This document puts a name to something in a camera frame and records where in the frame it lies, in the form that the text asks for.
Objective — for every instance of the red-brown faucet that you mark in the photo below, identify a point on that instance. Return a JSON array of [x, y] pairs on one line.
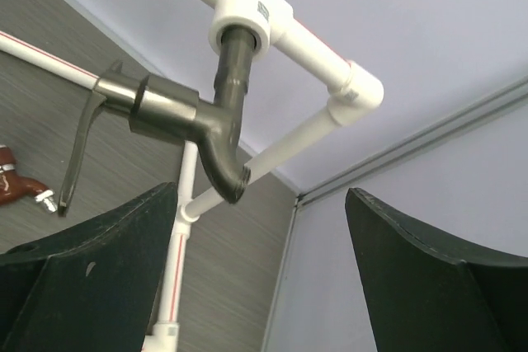
[[15, 186]]

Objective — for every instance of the white PVC pipe frame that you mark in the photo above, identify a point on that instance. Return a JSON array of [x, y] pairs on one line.
[[353, 92]]

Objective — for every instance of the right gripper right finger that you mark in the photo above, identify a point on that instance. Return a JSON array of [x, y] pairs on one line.
[[428, 290]]

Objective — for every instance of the dark bronze faucet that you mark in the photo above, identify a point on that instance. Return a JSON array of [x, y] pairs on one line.
[[169, 111]]

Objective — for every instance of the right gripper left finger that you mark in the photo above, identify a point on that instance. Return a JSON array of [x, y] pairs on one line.
[[90, 287]]

